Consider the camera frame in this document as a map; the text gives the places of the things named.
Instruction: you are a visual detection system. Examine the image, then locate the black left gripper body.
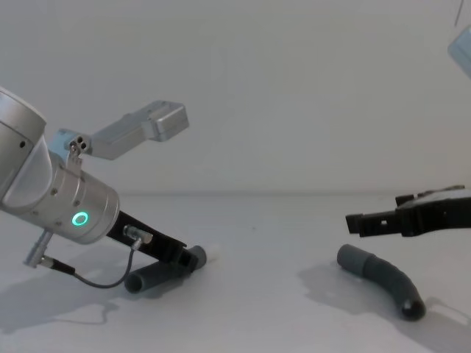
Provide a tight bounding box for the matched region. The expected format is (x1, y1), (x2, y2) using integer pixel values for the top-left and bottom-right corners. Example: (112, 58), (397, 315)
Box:
(105, 207), (187, 265)

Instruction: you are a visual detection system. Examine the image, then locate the curved grey plastic pipe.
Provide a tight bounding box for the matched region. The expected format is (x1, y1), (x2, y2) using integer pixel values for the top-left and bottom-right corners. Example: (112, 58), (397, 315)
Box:
(337, 243), (428, 323)

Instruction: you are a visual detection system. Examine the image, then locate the white table cloth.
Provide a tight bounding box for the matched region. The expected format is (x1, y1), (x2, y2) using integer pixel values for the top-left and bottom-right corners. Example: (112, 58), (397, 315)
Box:
(0, 190), (471, 353)

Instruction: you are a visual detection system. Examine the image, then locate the straight grey plastic pipe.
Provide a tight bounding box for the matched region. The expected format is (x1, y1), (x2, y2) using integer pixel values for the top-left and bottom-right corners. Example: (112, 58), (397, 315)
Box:
(124, 245), (210, 296)

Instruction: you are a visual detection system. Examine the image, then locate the thin dark gripper cable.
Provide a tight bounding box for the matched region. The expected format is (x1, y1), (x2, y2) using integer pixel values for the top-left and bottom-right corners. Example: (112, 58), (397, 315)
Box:
(23, 225), (155, 289)

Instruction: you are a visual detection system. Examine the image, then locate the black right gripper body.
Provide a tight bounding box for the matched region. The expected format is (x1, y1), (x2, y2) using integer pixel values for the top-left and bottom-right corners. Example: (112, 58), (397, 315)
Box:
(400, 193), (471, 238)

